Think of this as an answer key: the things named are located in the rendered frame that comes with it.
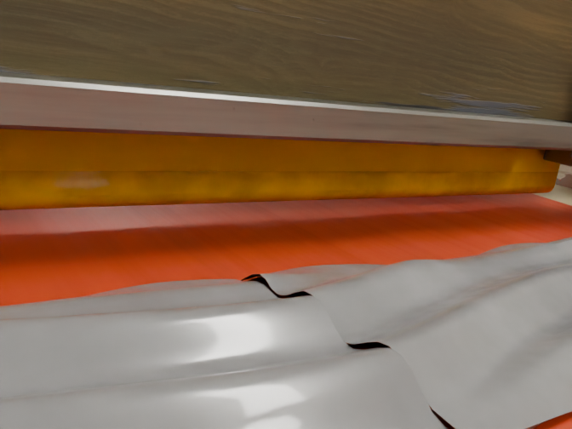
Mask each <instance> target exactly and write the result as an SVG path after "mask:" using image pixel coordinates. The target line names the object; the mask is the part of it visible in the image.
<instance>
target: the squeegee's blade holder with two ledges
mask: <svg viewBox="0 0 572 429"><path fill-rule="evenodd" d="M0 129H25V130H48V131H70V132H93V133H115V134H159V135H182V136H204V137H226V138H249V139H272V140H315V141H339V142H361V143H383V144H405V145H429V146H472V147H494V148H517V149H540V150H562V151H572V123H566V122H561V121H556V120H551V119H542V118H532V117H514V116H503V115H494V114H483V113H474V112H455V111H445V110H435V109H426V108H415V107H406V106H387V105H377V104H367V103H357V102H347V101H338V100H319V99H309V98H299V97H289V96H279V95H269V94H251V93H241V92H231V91H221V90H211V89H192V88H182V87H173V86H163V85H153V84H143V83H124V82H114V81H105V80H94V79H85V78H74V77H56V76H46V75H37V74H26V73H17V72H6V71H0Z"/></svg>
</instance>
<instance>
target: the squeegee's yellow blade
mask: <svg viewBox="0 0 572 429"><path fill-rule="evenodd" d="M544 153H545V150H540V149H517V148H494V147H472V146H429V145H405V144H383V143H361V142H339V141H315V140H272V139H249V138H226V137H204V136H182V135H159V134H115V133H93V132H70V131H48V130H25V129H0V170H8V171H403V172H558V170H559V166H560V164H559V163H553V162H549V161H546V160H544V159H543V157H544Z"/></svg>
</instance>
